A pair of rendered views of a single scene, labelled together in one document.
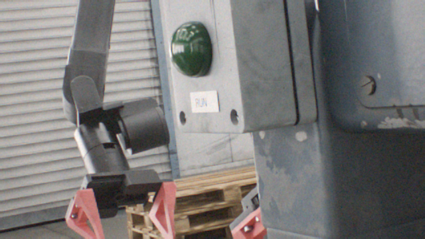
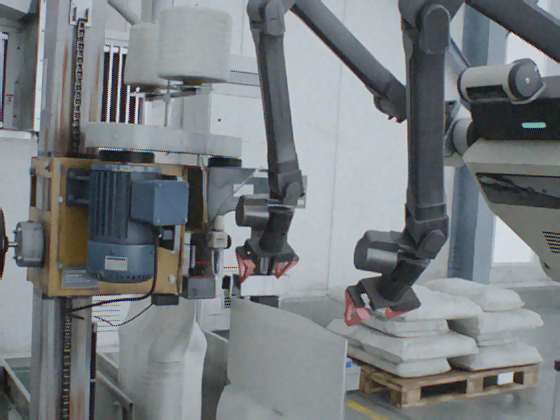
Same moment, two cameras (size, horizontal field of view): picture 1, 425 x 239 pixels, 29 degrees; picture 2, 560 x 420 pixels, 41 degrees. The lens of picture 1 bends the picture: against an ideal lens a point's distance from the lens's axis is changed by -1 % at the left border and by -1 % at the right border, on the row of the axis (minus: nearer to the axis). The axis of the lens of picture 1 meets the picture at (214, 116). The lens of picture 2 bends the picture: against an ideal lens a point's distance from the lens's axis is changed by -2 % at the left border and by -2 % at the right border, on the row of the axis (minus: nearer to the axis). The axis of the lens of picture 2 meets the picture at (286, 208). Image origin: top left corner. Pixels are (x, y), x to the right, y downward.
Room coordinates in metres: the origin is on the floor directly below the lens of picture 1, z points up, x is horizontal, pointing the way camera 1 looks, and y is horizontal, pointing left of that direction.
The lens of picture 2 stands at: (2.50, -0.11, 1.34)
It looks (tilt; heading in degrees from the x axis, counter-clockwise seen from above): 3 degrees down; 178
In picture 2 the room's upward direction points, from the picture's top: 3 degrees clockwise
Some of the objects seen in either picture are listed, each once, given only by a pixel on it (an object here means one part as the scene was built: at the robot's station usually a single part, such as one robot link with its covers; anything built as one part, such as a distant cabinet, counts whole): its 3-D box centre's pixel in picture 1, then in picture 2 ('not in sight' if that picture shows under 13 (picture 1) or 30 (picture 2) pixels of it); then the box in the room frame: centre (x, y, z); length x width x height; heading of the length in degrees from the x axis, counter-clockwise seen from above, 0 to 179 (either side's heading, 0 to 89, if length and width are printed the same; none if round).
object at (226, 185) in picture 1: (210, 188); not in sight; (6.51, 0.10, 0.36); 1.20 x 0.82 x 0.14; 114
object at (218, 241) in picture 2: not in sight; (218, 247); (0.63, -0.20, 1.14); 0.05 x 0.04 x 0.16; 118
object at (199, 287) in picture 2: not in sight; (197, 286); (0.58, -0.25, 1.04); 0.08 x 0.06 x 0.05; 118
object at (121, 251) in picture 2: not in sight; (123, 222); (0.83, -0.39, 1.21); 0.15 x 0.15 x 0.25
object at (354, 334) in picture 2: not in sight; (380, 330); (-2.48, 0.74, 0.32); 0.67 x 0.42 x 0.14; 122
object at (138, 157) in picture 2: not in sight; (126, 157); (0.83, -0.39, 1.35); 0.12 x 0.12 x 0.04
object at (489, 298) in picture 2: not in sight; (470, 294); (-2.64, 1.37, 0.56); 0.67 x 0.43 x 0.15; 28
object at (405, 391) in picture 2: not in sight; (430, 369); (-2.47, 1.09, 0.07); 1.20 x 0.82 x 0.14; 120
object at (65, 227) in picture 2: not in sight; (103, 224); (0.61, -0.48, 1.18); 0.34 x 0.25 x 0.31; 118
